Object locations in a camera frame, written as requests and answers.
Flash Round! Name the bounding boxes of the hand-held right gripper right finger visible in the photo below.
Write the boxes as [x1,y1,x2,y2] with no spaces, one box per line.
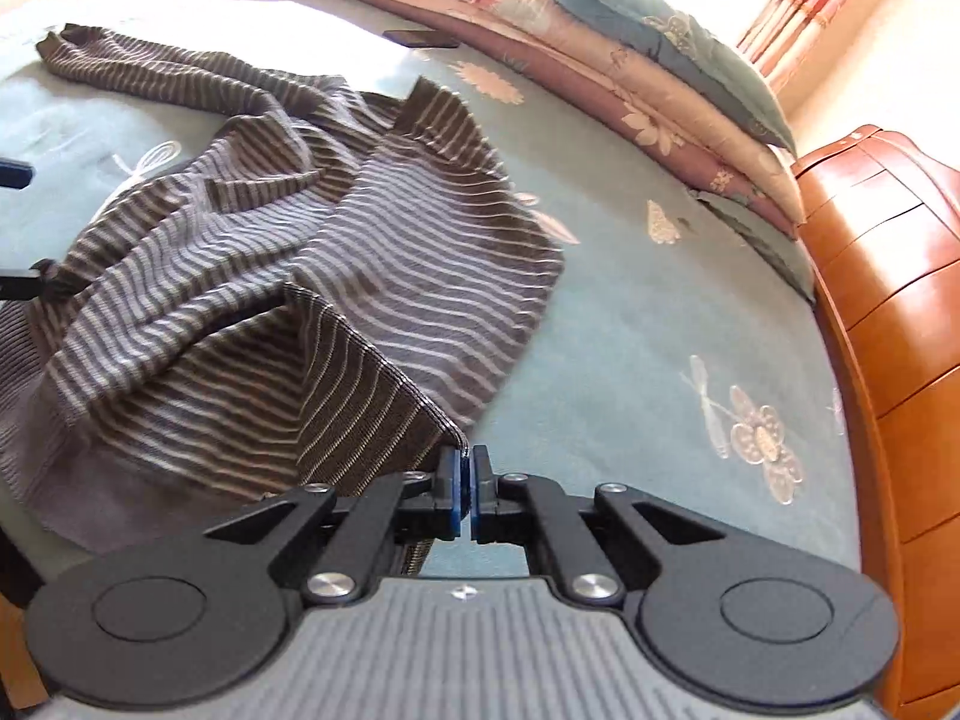
[471,444,728,608]

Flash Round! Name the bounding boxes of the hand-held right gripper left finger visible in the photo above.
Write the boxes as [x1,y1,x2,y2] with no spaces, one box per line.
[202,446,470,608]

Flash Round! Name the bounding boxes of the grey striped knit sweater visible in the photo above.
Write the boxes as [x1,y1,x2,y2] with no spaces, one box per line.
[0,24,565,578]

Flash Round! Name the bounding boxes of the grey-green pillow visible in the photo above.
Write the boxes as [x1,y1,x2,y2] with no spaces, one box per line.
[694,191,817,305]

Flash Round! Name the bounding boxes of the black smartphone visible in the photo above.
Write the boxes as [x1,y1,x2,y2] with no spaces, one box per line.
[384,28,460,50]

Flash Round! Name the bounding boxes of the pink floral quilt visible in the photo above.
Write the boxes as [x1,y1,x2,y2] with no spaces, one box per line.
[169,0,807,230]

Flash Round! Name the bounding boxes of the wooden headboard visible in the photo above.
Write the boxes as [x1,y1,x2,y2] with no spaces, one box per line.
[791,124,960,720]

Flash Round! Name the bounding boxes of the blue pillow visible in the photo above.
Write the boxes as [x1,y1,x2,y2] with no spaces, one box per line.
[541,0,797,155]

